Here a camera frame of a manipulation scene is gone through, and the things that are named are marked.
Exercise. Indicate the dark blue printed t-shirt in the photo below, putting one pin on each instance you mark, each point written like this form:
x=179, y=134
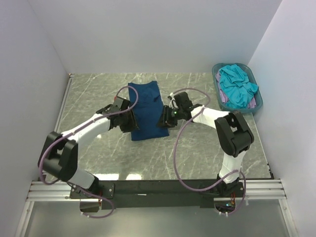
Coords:
x=147, y=111

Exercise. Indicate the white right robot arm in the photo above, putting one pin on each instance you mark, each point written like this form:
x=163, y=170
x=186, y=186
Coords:
x=234, y=135

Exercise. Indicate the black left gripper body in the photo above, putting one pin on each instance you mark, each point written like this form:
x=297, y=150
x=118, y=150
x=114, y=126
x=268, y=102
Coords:
x=128, y=122

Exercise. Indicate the aluminium frame rail left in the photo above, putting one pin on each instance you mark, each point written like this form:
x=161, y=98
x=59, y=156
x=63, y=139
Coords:
x=60, y=111

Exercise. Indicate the black base crossbar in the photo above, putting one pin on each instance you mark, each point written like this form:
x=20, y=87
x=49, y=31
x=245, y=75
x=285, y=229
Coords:
x=202, y=201

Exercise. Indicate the aluminium frame rail front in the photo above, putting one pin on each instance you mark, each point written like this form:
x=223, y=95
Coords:
x=255, y=189

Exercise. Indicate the aluminium frame rail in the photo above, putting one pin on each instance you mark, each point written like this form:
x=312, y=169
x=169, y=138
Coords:
x=60, y=111
x=255, y=189

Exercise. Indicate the teal plastic laundry basket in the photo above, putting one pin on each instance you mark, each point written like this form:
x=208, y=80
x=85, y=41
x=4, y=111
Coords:
x=258, y=96

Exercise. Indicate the turquoise t-shirt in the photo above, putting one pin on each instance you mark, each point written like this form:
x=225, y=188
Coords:
x=236, y=85

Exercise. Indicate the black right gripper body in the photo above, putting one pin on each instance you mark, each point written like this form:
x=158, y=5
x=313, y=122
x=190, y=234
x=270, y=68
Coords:
x=172, y=116

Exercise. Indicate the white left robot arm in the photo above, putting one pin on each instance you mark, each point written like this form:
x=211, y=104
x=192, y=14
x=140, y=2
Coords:
x=59, y=156

